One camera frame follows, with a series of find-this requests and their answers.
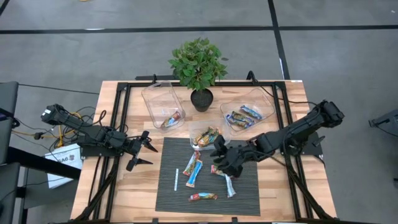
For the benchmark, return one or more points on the dark ribbed mat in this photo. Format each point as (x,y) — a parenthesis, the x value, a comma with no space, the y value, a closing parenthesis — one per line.
(245,199)

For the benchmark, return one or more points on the green plant in black pot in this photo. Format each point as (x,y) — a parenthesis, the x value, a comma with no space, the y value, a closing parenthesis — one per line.
(197,65)

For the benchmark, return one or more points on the white stick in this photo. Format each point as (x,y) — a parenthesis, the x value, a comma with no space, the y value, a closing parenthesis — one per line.
(176,180)

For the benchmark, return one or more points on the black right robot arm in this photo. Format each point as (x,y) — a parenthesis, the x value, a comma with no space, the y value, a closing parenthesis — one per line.
(295,130)

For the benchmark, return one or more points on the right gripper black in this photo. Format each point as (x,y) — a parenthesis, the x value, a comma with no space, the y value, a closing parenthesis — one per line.
(236,157)

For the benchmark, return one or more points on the black power plug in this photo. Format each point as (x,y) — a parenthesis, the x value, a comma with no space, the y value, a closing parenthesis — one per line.
(38,136)

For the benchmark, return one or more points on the white paper box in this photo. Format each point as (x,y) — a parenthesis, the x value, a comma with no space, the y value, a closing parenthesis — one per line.
(62,168)

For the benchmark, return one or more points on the black aluminium table frame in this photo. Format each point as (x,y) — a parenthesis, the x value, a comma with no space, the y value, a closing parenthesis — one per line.
(236,84)

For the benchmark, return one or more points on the small clear plastic bin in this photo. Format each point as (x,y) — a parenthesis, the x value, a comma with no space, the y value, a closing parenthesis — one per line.
(194,124)

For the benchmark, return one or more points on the long clear plastic bin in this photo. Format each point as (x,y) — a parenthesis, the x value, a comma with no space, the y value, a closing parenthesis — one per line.
(161,99)

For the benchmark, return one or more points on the black bar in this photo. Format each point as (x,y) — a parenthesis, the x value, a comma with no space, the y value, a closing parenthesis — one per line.
(146,77)

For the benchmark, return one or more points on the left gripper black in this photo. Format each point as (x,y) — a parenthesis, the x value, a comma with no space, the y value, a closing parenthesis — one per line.
(133,146)

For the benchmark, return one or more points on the wide clear plastic bin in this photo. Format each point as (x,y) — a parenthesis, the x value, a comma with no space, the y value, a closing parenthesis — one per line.
(264,102)

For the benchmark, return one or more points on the dark grey chair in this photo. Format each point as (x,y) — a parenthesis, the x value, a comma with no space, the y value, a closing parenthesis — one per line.
(7,186)

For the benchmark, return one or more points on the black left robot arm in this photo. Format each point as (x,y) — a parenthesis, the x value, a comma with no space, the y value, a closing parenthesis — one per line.
(90,132)

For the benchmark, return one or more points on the grey stand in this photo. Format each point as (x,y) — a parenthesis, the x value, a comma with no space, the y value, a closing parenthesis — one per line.
(388,119)

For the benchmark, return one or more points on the black beam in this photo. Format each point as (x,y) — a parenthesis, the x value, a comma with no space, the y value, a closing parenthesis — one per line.
(37,160)

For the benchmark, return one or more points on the purple blue granola bar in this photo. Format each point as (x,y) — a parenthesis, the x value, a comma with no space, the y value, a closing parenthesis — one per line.
(251,112)
(240,120)

